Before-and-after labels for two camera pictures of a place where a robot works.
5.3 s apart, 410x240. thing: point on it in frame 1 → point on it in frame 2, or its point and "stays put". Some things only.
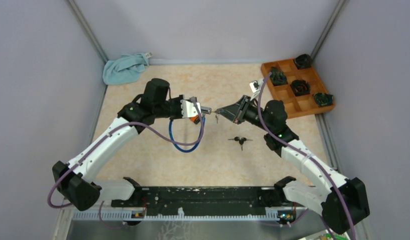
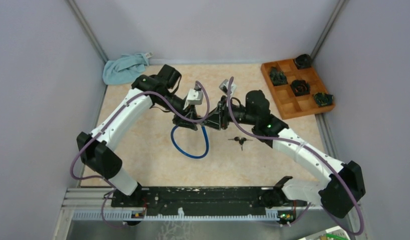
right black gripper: (236, 112) → (219, 118)
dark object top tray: (303, 61) stays put
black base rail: (209, 200) stays put
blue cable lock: (205, 110) → (207, 143)
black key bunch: (241, 140) stays put
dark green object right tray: (323, 99) stays put
